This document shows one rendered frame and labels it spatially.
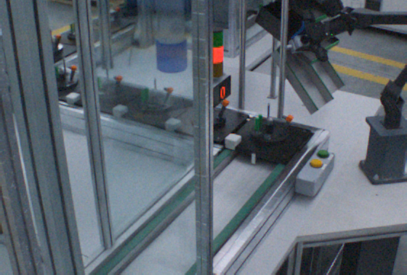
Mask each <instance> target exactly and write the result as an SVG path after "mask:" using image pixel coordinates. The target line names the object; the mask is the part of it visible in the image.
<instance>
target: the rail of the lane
mask: <svg viewBox="0 0 407 275"><path fill-rule="evenodd" d="M329 137H330V130H327V129H322V128H319V129H318V130H317V132H316V133H315V134H314V135H313V136H312V138H311V139H310V140H309V141H308V143H307V144H306V142H305V141H304V142H303V144H302V145H301V146H300V147H299V149H298V153H299V154H298V155H297V157H296V158H295V159H294V161H293V162H292V163H291V165H290V166H288V168H287V169H286V170H285V171H284V173H283V174H282V176H281V177H280V178H279V180H277V181H276V182H275V184H274V185H273V187H272V188H271V189H270V191H269V192H268V193H267V194H266V195H265V196H264V198H263V199H262V200H261V202H260V203H259V204H258V205H257V206H256V207H255V209H254V210H253V211H252V213H251V214H250V215H249V216H248V217H247V218H246V219H245V221H244V222H243V223H242V224H241V225H240V228H238V229H237V231H236V232H235V233H234V234H233V235H232V236H231V237H230V238H229V239H228V241H227V242H226V244H225V245H224V246H223V247H222V249H221V250H220V251H219V252H218V253H217V254H216V255H215V256H214V257H213V273H214V275H239V274H240V273H241V272H242V270H243V268H244V267H245V266H246V264H247V263H248V262H249V261H250V260H251V258H252V257H253V256H254V255H255V253H256V251H257V250H258V248H260V246H261V245H262V243H263V242H264V240H266V238H268V236H269V235H270V232H271V231H272V230H273V229H274V228H275V226H276V225H277V223H278V222H279V220H281V218H282V217H283V215H284V213H285V212H286V211H287V209H288V208H289V207H290V206H291V204H292V203H293V202H294V200H295V199H296V197H297V196H298V195H299V193H297V192H295V191H294V190H295V181H296V176H297V175H298V174H299V173H300V172H301V169H302V168H303V167H304V166H305V164H306V163H308V161H309V160H310V157H311V156H312V155H313V154H314V153H315V151H316V150H321V149H325V150H327V151H328V149H329Z"/></svg>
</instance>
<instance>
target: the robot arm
mask: <svg viewBox="0 0 407 275"><path fill-rule="evenodd" d="M320 2H321V5H322V7H323V8H324V10H325V13H326V15H327V16H329V17H335V16H337V15H339V14H340V16H339V17H336V18H333V19H331V20H329V21H327V22H326V21H325V22H322V23H315V21H316V19H315V15H314V13H313V12H311V11H309V10H307V9H306V10H302V16H303V19H304V20H305V21H302V27H301V28H300V29H299V30H298V31H297V32H296V33H295V34H294V35H293V36H292V37H291V39H293V38H294V37H295V36H299V35H304V34H307V38H308V39H313V41H314V42H315V44H308V45H307V46H305V47H300V48H298V49H296V50H295V52H302V51H312V52H314V53H315V55H316V58H317V60H319V61H321V62H323V63H324V62H326V61H327V60H328V55H327V53H326V50H324V49H323V48H322V46H321V42H324V40H327V39H330V38H334V37H335V36H336V35H338V34H341V33H344V32H345V31H347V32H348V34H349V35H350V36H351V35H352V32H353V31H354V30H355V29H356V28H362V27H368V26H370V25H376V24H380V25H407V12H406V11H402V12H380V11H373V10H371V9H366V8H361V7H358V8H356V9H355V8H352V7H344V5H343V3H342V1H341V0H322V1H320ZM406 82H407V63H406V65H405V66H404V67H403V70H402V71H401V72H400V73H399V74H398V77H397V78H396V79H395V80H394V81H391V80H389V81H388V83H387V84H386V85H385V87H384V89H383V90H382V91H381V93H380V95H382V96H381V97H380V101H381V103H382V105H383V107H384V112H385V115H384V119H383V120H380V122H381V123H382V124H383V126H384V127H385V128H386V129H400V128H403V127H402V124H401V123H400V120H401V108H402V107H403V105H404V103H405V100H404V99H403V98H402V97H401V96H400V94H401V92H402V90H403V88H404V85H405V83H406Z"/></svg>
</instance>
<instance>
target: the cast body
mask: <svg viewBox="0 0 407 275"><path fill-rule="evenodd" d="M308 44H309V39H308V38H307V34H305V35H299V36H295V37H294V38H293V39H291V40H290V42H289V45H286V46H285V50H287V49H290V50H291V53H292V54H294V53H298V52H295V50H296V49H298V48H300V47H305V46H307V45H308Z"/></svg>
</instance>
